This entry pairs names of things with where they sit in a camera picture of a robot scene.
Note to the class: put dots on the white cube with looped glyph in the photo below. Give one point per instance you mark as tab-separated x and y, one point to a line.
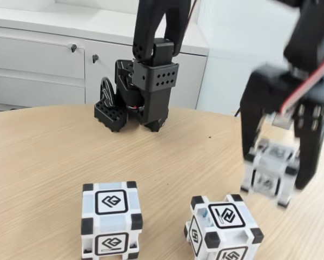
270	162

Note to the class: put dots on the white cube with zigzag glyph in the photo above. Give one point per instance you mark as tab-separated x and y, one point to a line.
226	216

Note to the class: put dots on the small black cabinet key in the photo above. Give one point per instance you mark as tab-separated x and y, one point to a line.
95	58
73	48

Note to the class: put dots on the white cube with arrowhead glyph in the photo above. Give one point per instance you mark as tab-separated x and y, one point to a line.
110	219

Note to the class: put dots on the white cabinet with drawers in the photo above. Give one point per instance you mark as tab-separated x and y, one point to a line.
29	67

